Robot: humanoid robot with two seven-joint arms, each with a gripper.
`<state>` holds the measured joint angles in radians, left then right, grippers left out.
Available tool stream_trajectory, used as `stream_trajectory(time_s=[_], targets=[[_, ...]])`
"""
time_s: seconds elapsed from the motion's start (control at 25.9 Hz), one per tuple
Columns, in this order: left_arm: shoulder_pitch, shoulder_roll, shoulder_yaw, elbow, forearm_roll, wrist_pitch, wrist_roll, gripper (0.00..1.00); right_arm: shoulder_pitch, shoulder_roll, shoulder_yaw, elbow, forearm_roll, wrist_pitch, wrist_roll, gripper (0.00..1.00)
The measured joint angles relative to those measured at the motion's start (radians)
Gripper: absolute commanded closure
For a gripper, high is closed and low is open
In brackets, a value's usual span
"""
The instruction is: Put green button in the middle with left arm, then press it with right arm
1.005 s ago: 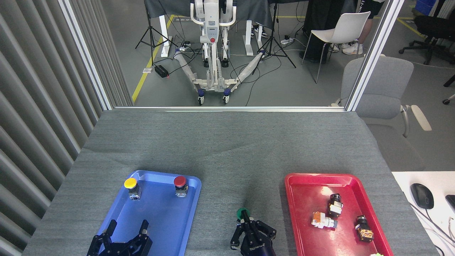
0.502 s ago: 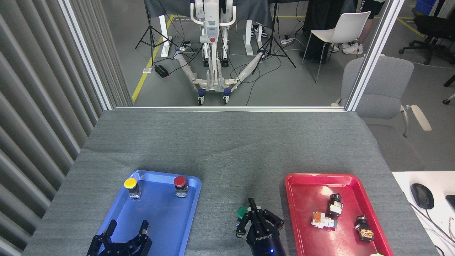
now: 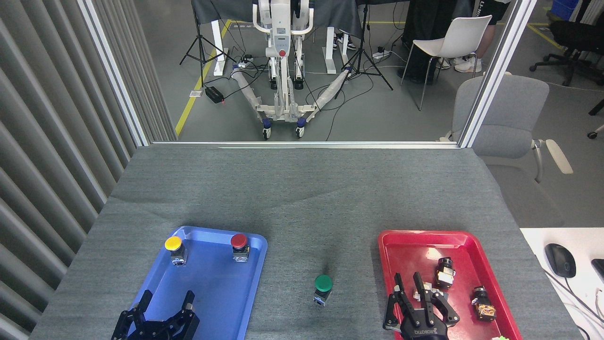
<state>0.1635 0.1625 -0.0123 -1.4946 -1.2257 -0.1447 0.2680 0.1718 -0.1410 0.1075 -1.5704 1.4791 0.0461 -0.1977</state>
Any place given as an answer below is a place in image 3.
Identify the black selector switch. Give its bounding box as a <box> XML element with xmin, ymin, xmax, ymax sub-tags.
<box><xmin>434</xmin><ymin>257</ymin><xmax>456</xmax><ymax>289</ymax></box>

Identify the table with dark cloth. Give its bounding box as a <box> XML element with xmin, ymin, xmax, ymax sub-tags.
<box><xmin>191</xmin><ymin>0</ymin><xmax>364</xmax><ymax>76</ymax></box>

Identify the blue plastic tray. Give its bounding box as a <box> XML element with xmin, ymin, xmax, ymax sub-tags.
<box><xmin>115</xmin><ymin>226</ymin><xmax>268</xmax><ymax>340</ymax></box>

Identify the grey office chair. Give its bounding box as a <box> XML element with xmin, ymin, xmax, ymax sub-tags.
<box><xmin>439</xmin><ymin>72</ymin><xmax>574</xmax><ymax>227</ymax></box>

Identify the silver post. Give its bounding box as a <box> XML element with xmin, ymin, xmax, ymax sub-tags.
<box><xmin>459</xmin><ymin>0</ymin><xmax>537</xmax><ymax>148</ymax></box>

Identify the white wheeled stand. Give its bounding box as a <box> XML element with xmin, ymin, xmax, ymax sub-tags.
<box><xmin>230</xmin><ymin>0</ymin><xmax>352</xmax><ymax>140</ymax></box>

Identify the white orange switch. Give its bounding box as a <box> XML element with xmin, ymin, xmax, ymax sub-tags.
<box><xmin>413</xmin><ymin>282</ymin><xmax>448</xmax><ymax>303</ymax></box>

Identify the red push button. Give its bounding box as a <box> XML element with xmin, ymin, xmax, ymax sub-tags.
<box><xmin>230</xmin><ymin>233</ymin><xmax>250</xmax><ymax>263</ymax></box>

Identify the yellow push button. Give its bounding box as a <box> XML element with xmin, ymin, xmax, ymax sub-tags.
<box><xmin>164</xmin><ymin>236</ymin><xmax>188</xmax><ymax>266</ymax></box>

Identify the black office chair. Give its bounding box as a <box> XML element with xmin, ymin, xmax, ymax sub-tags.
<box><xmin>529</xmin><ymin>19</ymin><xmax>604</xmax><ymax>87</ymax></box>

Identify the black tripod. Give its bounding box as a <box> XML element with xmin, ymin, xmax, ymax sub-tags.
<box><xmin>334</xmin><ymin>0</ymin><xmax>394</xmax><ymax>100</ymax></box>
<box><xmin>179</xmin><ymin>0</ymin><xmax>236</xmax><ymax>88</ymax></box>

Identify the red plastic tray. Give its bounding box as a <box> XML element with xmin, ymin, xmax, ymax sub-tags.
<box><xmin>377</xmin><ymin>229</ymin><xmax>523</xmax><ymax>340</ymax></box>

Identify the grey felt table cloth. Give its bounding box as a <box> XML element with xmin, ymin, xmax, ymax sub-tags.
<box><xmin>28</xmin><ymin>145</ymin><xmax>583</xmax><ymax>340</ymax></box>

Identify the green push button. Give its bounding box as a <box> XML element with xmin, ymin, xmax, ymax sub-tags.
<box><xmin>313</xmin><ymin>274</ymin><xmax>333</xmax><ymax>307</ymax></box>

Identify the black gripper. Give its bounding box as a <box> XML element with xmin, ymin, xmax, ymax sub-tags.
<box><xmin>383</xmin><ymin>272</ymin><xmax>461</xmax><ymax>340</ymax></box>
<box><xmin>112</xmin><ymin>289</ymin><xmax>200</xmax><ymax>340</ymax></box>

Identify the blue storage bin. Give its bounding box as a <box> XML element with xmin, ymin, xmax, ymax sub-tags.
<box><xmin>551</xmin><ymin>0</ymin><xmax>581</xmax><ymax>20</ymax></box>

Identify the black switch orange base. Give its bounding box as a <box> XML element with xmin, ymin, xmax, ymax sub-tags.
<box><xmin>470</xmin><ymin>286</ymin><xmax>497</xmax><ymax>322</ymax></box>

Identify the black computer mouse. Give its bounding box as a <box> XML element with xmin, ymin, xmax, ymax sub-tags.
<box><xmin>545</xmin><ymin>243</ymin><xmax>577</xmax><ymax>278</ymax></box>

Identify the white plastic chair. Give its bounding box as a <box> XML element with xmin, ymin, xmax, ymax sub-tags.
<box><xmin>401</xmin><ymin>15</ymin><xmax>493</xmax><ymax>111</ymax></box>

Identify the white desk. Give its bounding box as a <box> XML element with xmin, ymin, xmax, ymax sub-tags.
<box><xmin>519</xmin><ymin>228</ymin><xmax>604</xmax><ymax>340</ymax></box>

